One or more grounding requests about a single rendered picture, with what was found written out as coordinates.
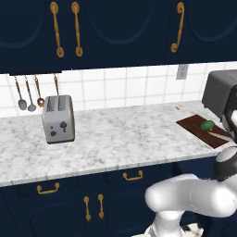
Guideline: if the dark brown cutting board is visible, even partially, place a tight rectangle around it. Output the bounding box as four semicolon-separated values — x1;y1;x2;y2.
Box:
175;114;232;151

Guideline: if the green broccoli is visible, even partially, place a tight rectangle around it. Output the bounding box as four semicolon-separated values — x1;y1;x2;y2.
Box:
200;119;217;132

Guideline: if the silver two-slot toaster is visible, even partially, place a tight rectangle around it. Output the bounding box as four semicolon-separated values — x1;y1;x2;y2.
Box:
42;94;76;145

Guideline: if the navy drawer front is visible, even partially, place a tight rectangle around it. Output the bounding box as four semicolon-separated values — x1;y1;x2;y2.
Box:
14;179;84;199
104;164;181;187

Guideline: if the copper hanging ladle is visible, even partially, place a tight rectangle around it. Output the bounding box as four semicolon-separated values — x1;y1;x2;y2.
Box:
33;75;45;108

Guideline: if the navy upper cupboard door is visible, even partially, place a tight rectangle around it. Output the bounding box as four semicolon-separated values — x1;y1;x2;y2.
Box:
0;0;69;74
166;0;237;65
67;0;169;70

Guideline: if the navy cupboard door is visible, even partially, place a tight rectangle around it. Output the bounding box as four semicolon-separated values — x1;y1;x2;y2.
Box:
18;188;95;237
67;0;169;70
0;0;69;74
94;182;156;237
166;0;237;65

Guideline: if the grey hanging spoon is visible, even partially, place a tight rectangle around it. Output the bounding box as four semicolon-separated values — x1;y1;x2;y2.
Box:
24;75;37;113
13;75;28;111

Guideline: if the navy lower cupboard door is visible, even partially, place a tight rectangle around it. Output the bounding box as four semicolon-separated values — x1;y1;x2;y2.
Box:
18;188;95;237
94;182;156;237

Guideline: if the brass drawer handle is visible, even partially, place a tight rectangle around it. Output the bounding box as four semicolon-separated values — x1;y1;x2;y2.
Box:
36;181;61;195
122;169;144;181

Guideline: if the copper-handled hanging utensil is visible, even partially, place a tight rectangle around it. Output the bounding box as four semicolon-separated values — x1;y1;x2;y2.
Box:
53;73;60;97

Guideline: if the grey wall outlet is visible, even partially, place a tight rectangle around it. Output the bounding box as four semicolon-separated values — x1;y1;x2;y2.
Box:
176;64;190;81

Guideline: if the brass lower cupboard handle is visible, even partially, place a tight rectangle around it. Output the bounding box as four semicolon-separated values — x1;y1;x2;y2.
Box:
82;195;93;222
97;193;106;220

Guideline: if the brass cupboard handle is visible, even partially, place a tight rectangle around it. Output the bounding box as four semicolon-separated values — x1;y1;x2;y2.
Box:
170;1;185;54
70;1;84;57
82;195;93;222
97;193;106;220
49;1;66;58

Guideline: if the dark utensil rail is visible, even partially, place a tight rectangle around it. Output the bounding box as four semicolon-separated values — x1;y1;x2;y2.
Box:
8;71;63;77

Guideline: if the brass upper cupboard handle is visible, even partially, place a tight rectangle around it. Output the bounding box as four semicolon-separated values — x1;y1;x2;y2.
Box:
170;1;185;54
49;1;66;58
70;1;84;57

